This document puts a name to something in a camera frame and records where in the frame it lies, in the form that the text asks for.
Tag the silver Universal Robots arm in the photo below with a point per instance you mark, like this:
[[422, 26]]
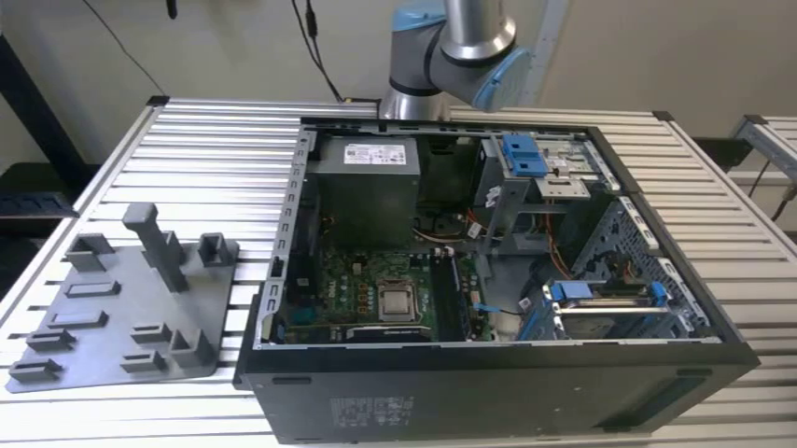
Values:
[[472, 51]]

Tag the black empty RAM slot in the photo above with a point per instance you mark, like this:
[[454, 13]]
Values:
[[439, 298]]

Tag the grey power supply unit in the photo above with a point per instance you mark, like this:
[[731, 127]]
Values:
[[367, 205]]

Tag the green motherboard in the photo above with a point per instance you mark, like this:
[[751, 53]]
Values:
[[348, 280]]

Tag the silver CPU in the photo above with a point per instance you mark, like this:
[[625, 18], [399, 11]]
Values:
[[398, 304]]

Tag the black graphics card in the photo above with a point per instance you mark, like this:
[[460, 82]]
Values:
[[386, 333]]

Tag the blue plastic drive latch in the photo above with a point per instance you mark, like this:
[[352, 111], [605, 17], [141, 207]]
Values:
[[519, 154]]

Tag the metal drive cage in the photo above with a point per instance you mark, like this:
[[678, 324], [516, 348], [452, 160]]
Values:
[[561, 189]]

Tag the hard disk in blue carrier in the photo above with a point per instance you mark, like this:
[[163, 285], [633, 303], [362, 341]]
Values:
[[573, 291]]

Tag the black PC case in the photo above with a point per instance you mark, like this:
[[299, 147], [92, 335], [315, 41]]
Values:
[[435, 396]]

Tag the grey parts rack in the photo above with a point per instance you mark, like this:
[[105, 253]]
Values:
[[155, 303]]

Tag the black table corner cap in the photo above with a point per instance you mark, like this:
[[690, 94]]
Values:
[[157, 100], [663, 116]]

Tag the black box behind table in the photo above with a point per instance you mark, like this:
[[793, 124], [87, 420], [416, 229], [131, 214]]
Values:
[[722, 154]]

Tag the black keyboard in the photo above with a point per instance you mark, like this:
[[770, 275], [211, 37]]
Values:
[[37, 205]]

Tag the small black hanging object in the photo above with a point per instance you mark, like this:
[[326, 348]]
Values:
[[171, 9]]

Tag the metal side table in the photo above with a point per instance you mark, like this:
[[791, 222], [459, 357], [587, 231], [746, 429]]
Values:
[[771, 140]]

